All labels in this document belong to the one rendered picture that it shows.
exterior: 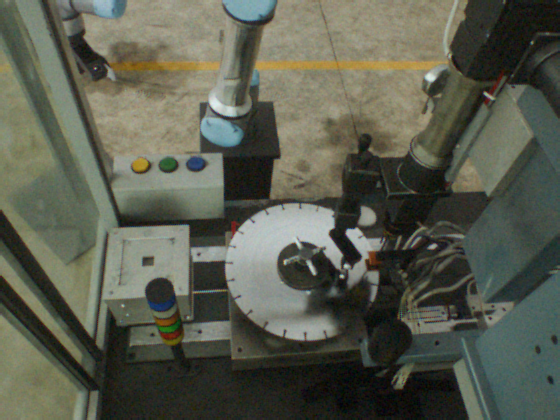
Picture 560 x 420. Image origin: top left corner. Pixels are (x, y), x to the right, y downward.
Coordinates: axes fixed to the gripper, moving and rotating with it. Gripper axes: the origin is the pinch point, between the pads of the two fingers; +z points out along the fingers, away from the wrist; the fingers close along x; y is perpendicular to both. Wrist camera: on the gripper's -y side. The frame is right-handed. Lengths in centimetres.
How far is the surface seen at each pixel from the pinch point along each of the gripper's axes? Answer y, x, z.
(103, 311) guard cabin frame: -52, 34, 12
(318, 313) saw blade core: -89, 4, -4
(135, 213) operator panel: -33.5, 11.8, 12.4
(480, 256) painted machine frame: -105, -8, -34
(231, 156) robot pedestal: -32.7, -23.2, 16.3
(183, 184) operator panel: -41.7, 1.0, 1.3
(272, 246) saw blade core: -72, 0, -4
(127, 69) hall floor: 109, -67, 91
